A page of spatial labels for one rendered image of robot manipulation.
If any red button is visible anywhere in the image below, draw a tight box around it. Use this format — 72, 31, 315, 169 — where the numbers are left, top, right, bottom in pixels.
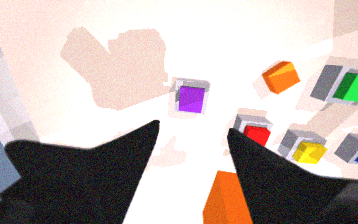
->
233, 114, 274, 146

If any green button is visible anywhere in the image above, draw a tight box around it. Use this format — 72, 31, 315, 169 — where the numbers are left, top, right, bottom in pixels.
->
309, 65, 358, 106

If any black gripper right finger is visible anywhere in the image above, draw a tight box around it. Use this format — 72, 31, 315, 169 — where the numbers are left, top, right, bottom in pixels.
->
227, 128, 358, 224

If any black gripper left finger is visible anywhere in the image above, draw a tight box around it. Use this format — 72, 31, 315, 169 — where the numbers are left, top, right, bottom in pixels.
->
5, 119, 160, 224

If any purple button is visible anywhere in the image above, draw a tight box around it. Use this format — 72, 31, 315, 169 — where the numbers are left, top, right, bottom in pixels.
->
174, 77, 211, 115

